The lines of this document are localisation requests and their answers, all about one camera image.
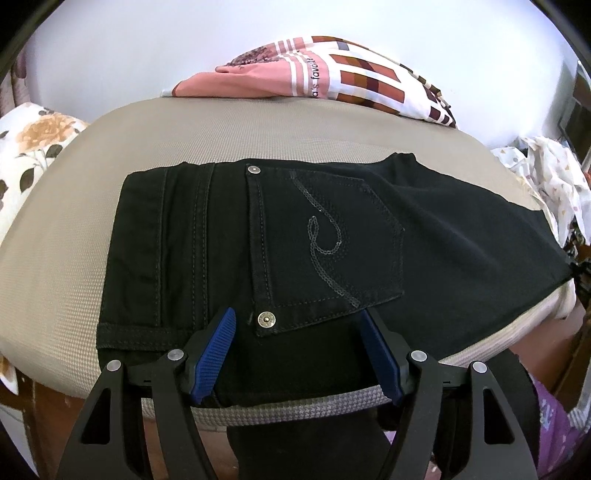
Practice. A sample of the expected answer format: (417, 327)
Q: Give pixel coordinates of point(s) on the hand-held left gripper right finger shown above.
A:
(376, 350)

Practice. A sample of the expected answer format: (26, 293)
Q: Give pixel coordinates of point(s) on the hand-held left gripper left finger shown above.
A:
(217, 355)

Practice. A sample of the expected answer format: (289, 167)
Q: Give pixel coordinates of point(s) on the black pants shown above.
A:
(323, 230)

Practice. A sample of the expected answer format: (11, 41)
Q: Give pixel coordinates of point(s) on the person's purple clothing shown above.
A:
(558, 429)

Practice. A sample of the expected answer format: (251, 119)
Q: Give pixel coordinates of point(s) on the beige mattress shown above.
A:
(138, 134)

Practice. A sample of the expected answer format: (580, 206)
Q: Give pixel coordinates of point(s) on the white patterned cloth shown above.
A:
(554, 175)

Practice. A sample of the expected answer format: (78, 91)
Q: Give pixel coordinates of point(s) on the checkered pink pillow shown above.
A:
(369, 78)

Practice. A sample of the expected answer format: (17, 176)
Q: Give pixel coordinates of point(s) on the floral pillow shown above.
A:
(32, 143)

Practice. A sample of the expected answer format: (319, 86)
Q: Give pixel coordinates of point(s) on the pink beige curtain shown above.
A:
(18, 83)

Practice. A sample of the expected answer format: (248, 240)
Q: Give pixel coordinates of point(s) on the wooden bed frame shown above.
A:
(51, 429)

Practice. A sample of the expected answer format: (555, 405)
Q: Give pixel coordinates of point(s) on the dark wooden frame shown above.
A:
(579, 115)

